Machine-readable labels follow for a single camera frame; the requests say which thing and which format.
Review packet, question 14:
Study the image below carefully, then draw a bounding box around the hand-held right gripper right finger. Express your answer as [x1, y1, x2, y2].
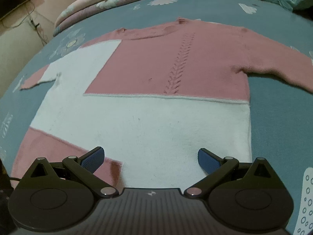
[184, 148, 283, 199]

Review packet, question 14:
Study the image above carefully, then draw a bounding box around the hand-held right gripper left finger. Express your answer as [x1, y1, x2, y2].
[21, 146, 120, 199]

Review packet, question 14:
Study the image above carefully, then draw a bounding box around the pink and white sweater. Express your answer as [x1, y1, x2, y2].
[11, 17, 313, 189]

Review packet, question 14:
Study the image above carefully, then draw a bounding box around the black wall cable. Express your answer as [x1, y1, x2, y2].
[0, 0, 49, 46]

